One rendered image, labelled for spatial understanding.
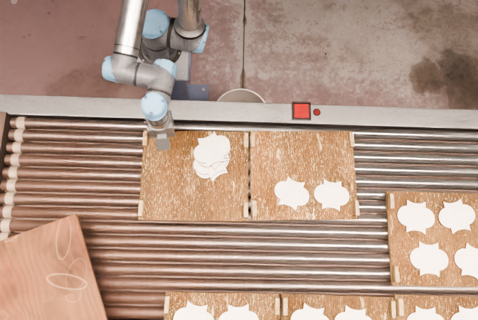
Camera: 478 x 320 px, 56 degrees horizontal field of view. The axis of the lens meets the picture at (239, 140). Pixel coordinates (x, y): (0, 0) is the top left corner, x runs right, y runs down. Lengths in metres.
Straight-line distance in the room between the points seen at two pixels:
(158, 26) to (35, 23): 1.58
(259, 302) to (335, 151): 0.64
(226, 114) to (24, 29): 1.77
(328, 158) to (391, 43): 1.52
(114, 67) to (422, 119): 1.24
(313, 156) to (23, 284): 1.13
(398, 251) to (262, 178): 0.58
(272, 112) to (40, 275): 1.03
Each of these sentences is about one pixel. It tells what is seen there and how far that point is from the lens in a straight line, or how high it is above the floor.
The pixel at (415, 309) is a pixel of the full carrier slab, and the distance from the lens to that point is 1.87.
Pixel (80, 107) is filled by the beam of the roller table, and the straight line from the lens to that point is 1.92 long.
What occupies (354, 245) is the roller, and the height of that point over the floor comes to 0.92.
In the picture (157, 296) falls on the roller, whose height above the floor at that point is 0.92.
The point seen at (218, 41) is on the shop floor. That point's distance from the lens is 2.99.
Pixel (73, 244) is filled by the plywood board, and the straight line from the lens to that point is 1.69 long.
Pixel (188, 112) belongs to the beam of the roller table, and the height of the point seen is 0.91.
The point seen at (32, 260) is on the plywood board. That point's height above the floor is 1.04.
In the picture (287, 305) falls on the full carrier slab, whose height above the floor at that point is 0.96.
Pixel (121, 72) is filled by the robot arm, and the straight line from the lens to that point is 1.42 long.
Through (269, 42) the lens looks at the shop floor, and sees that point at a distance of 3.00.
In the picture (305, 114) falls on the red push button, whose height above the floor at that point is 0.93.
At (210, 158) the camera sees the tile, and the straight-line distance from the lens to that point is 1.70.
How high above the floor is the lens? 2.66
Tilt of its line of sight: 75 degrees down
